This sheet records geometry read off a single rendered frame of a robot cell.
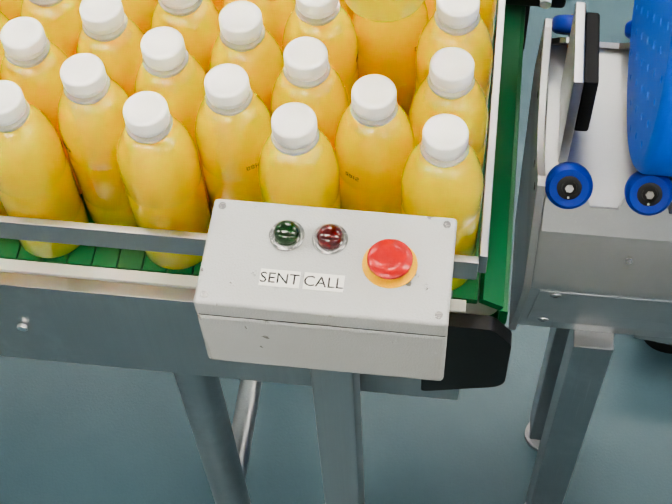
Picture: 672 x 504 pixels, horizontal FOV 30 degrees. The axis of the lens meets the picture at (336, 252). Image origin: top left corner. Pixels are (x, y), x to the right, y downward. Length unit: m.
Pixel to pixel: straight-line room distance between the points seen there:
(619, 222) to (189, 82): 0.43
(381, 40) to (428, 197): 0.19
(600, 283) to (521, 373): 0.91
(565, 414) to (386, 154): 0.66
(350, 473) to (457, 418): 0.81
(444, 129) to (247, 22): 0.21
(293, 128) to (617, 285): 0.41
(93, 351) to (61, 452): 0.83
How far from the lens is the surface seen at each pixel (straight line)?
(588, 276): 1.29
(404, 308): 0.97
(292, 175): 1.08
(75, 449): 2.18
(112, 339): 1.33
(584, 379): 1.58
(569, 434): 1.73
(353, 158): 1.11
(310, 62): 1.10
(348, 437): 1.26
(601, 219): 1.24
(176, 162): 1.11
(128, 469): 2.14
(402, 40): 1.20
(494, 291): 1.22
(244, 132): 1.11
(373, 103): 1.07
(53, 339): 1.36
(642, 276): 1.29
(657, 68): 1.11
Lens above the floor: 1.95
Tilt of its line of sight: 58 degrees down
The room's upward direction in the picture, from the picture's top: 4 degrees counter-clockwise
